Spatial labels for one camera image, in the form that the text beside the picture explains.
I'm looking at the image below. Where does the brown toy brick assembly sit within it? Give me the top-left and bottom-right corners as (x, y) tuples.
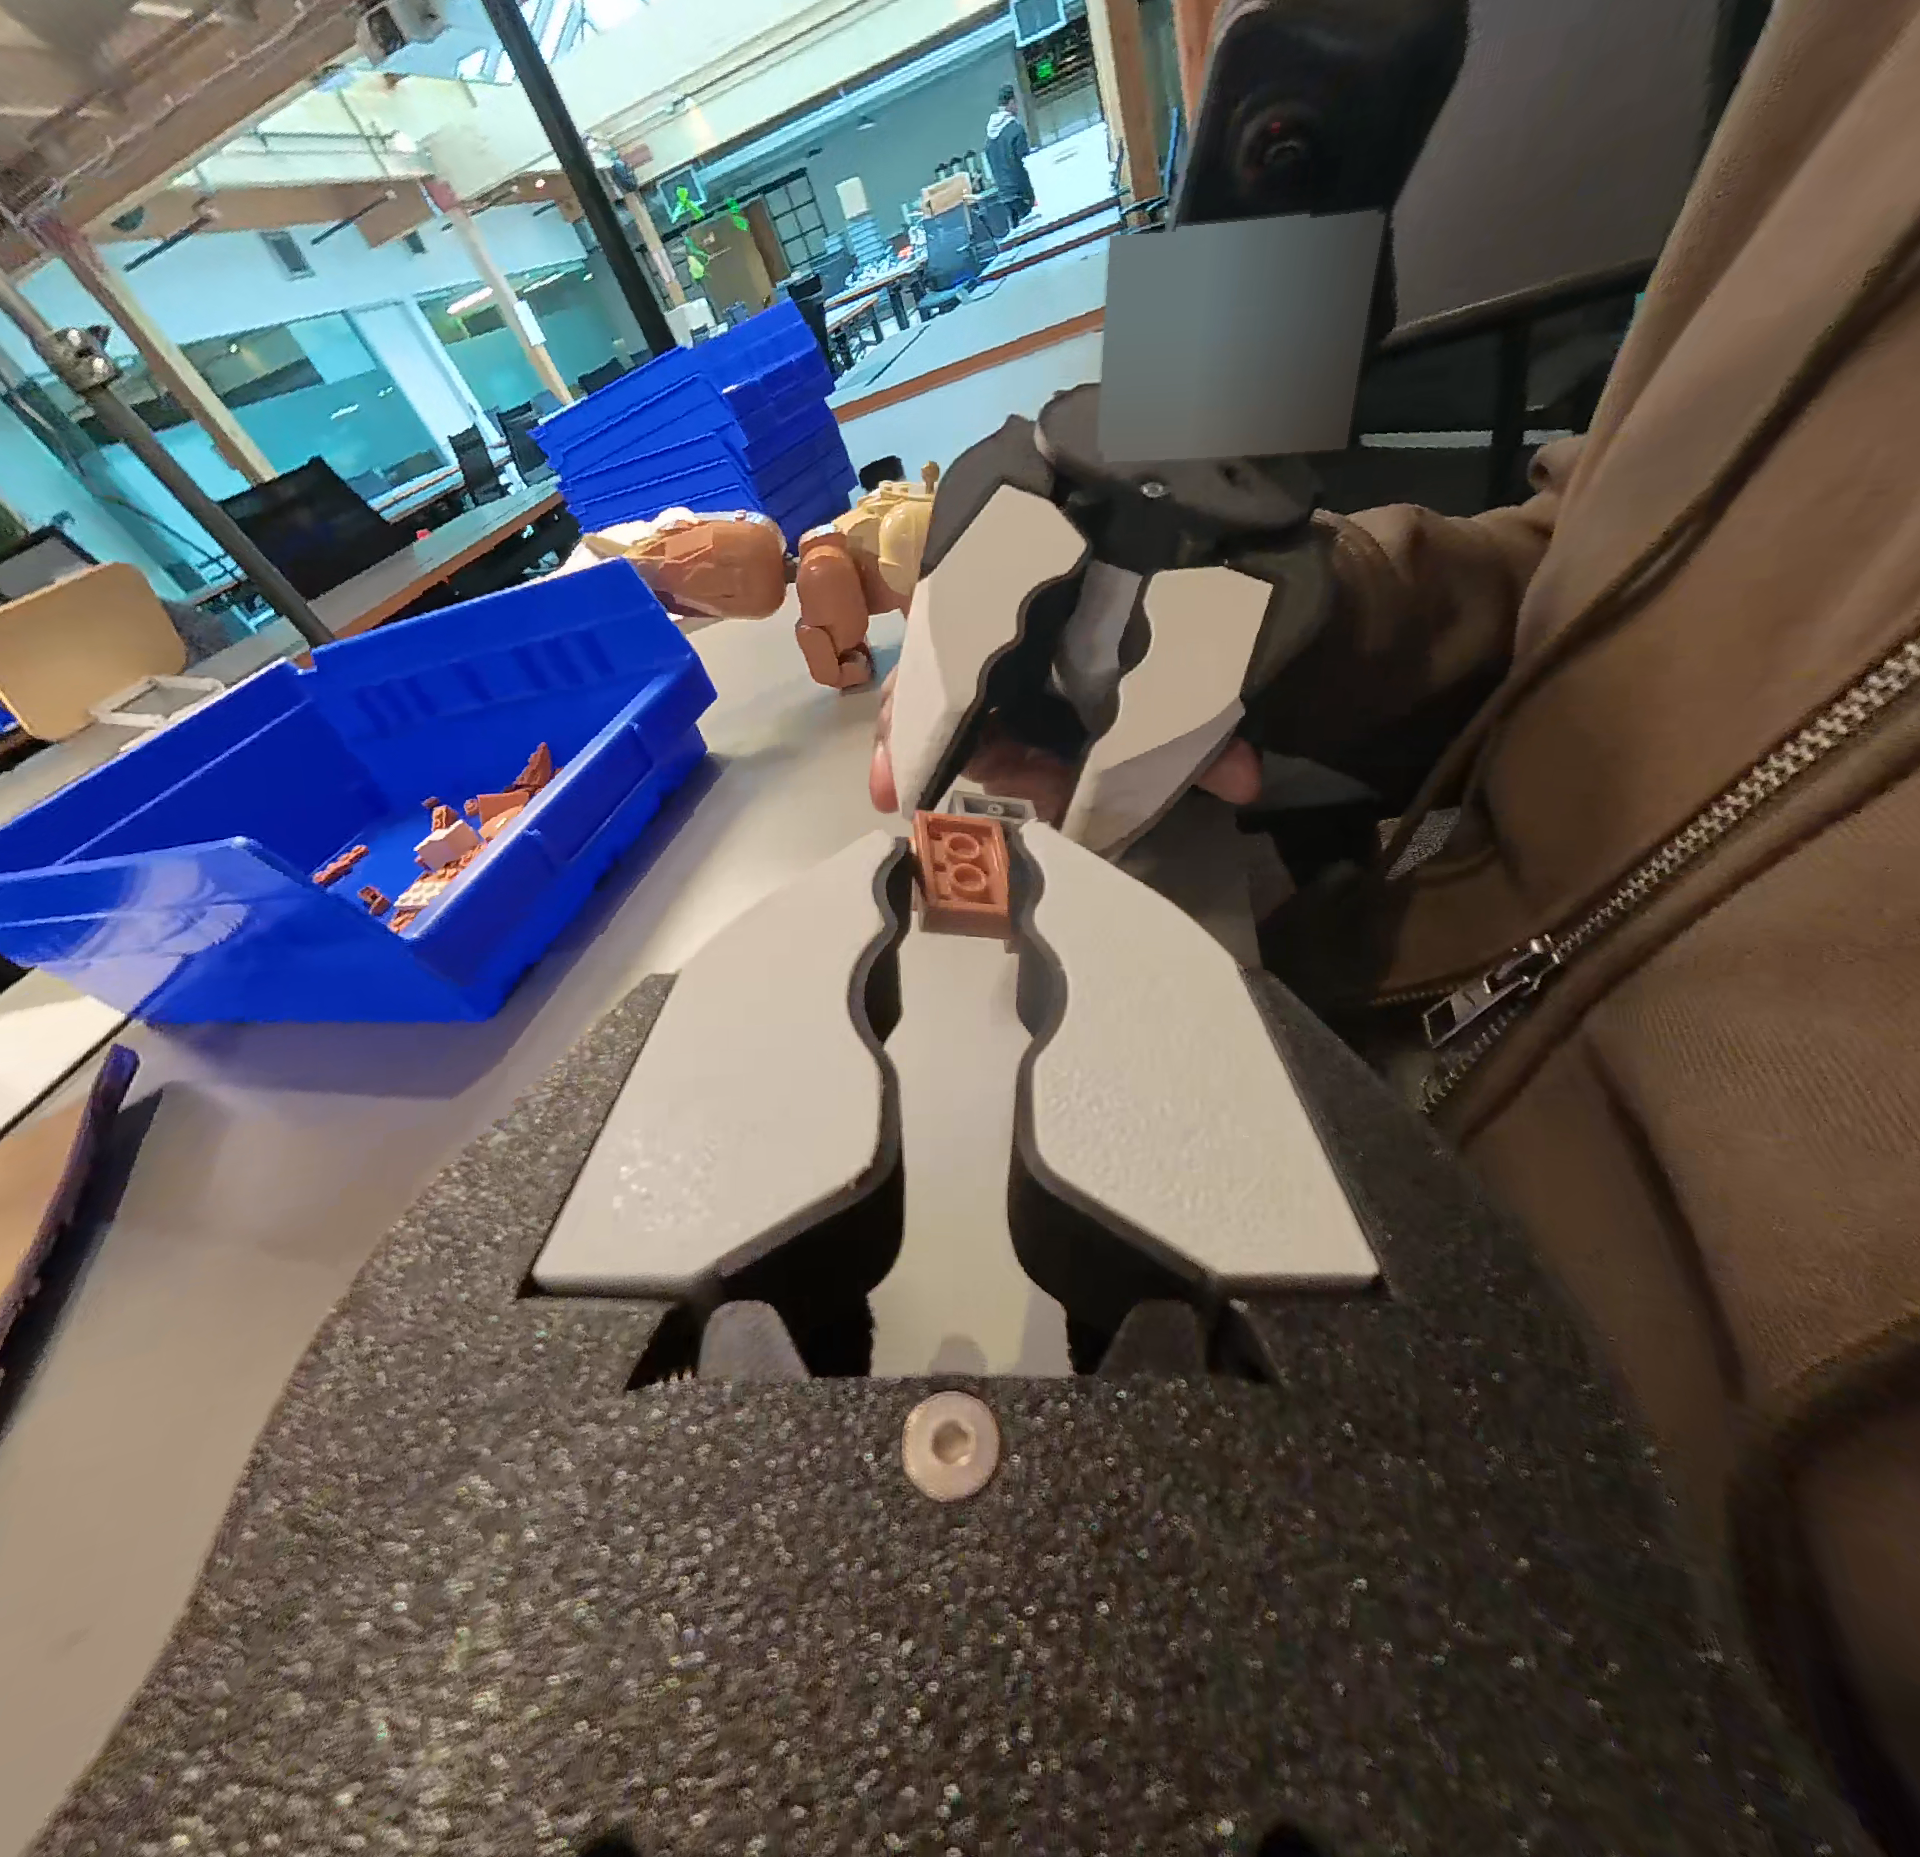
(911, 798), (1033, 942)

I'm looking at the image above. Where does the pile of brown toy bricks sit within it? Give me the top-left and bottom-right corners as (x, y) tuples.
(307, 739), (563, 933)

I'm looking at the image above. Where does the printed cardboard box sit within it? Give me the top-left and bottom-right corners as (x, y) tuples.
(0, 1041), (143, 1355)

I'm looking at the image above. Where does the black monitor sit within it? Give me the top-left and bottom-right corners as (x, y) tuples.
(224, 454), (414, 607)

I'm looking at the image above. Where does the black pole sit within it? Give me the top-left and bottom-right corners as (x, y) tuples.
(445, 0), (691, 366)

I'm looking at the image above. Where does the brown toy figure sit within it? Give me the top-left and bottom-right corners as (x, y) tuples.
(623, 476), (953, 693)

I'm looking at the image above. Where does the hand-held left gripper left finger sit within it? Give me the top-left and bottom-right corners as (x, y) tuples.
(532, 829), (914, 1385)

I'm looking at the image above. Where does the stack of blue bins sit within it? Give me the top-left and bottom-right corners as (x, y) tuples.
(540, 294), (864, 543)

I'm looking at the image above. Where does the person's right forearm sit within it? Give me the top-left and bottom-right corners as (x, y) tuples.
(1262, 494), (1688, 995)

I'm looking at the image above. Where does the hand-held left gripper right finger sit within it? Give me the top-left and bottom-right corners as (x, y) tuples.
(1004, 831), (1385, 1385)

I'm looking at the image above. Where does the blue plastic bin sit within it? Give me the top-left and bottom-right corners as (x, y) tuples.
(0, 557), (726, 1029)

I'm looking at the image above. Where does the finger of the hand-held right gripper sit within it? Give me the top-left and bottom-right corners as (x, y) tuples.
(893, 486), (1092, 819)
(1064, 554), (1283, 861)

